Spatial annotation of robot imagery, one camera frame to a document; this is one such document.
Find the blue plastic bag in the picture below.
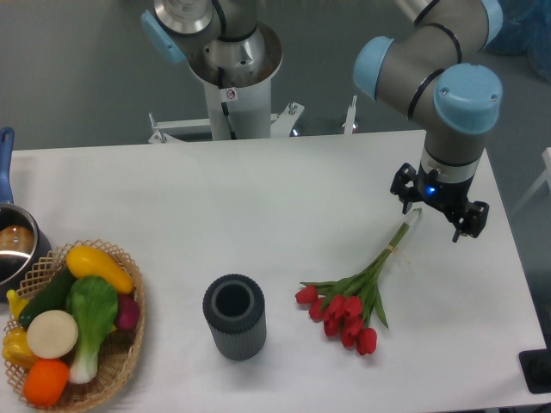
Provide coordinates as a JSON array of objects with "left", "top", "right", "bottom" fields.
[{"left": 486, "top": 0, "right": 550, "bottom": 83}]

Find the green bok choy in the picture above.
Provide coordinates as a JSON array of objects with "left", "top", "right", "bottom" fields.
[{"left": 65, "top": 275, "right": 118, "bottom": 385}]

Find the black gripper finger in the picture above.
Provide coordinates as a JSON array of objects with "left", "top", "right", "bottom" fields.
[
  {"left": 452, "top": 201, "right": 490, "bottom": 243},
  {"left": 390, "top": 163, "right": 421, "bottom": 214}
]

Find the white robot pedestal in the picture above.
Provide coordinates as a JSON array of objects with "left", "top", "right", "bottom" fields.
[{"left": 147, "top": 21, "right": 359, "bottom": 145}]

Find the green cucumber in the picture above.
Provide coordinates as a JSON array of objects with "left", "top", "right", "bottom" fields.
[{"left": 18, "top": 266, "right": 77, "bottom": 329}]

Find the yellow squash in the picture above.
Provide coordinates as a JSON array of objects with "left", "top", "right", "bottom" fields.
[{"left": 65, "top": 245, "right": 134, "bottom": 294}]

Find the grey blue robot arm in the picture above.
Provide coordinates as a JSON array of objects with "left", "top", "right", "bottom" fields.
[{"left": 140, "top": 1, "right": 503, "bottom": 237}]

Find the white furniture frame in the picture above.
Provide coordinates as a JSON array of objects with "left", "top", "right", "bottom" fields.
[{"left": 511, "top": 147, "right": 551, "bottom": 215}]

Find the dark grey ribbed vase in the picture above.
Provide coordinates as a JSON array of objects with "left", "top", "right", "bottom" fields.
[{"left": 202, "top": 274, "right": 267, "bottom": 361}]

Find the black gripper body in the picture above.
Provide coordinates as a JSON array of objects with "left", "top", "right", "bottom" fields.
[{"left": 415, "top": 169, "right": 473, "bottom": 220}]

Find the orange fruit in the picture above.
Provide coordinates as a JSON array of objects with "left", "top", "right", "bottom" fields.
[{"left": 23, "top": 360, "right": 70, "bottom": 408}]

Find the black cable on pedestal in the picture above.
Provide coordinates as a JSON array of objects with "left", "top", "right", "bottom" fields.
[{"left": 216, "top": 66, "right": 237, "bottom": 140}]

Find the red tulip bouquet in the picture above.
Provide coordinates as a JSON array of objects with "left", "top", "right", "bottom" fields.
[{"left": 294, "top": 207, "right": 422, "bottom": 356}]

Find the yellow bell pepper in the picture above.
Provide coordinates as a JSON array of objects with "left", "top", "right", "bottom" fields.
[{"left": 2, "top": 327, "right": 40, "bottom": 370}]

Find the black device at table edge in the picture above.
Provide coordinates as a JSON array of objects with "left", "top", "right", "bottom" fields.
[{"left": 518, "top": 348, "right": 550, "bottom": 394}]

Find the blue handled saucepan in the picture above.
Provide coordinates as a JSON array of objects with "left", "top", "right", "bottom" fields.
[{"left": 1, "top": 127, "right": 51, "bottom": 304}]

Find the yellow banana tip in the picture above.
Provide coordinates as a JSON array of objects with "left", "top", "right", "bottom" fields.
[{"left": 6, "top": 289, "right": 29, "bottom": 320}]

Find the purple red radish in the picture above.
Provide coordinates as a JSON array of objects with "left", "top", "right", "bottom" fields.
[{"left": 115, "top": 295, "right": 140, "bottom": 331}]

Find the woven wicker basket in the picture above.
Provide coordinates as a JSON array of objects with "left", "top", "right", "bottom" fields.
[{"left": 1, "top": 239, "right": 146, "bottom": 412}]

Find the cream round onion slice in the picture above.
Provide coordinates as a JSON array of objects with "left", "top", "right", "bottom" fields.
[{"left": 27, "top": 310, "right": 78, "bottom": 359}]

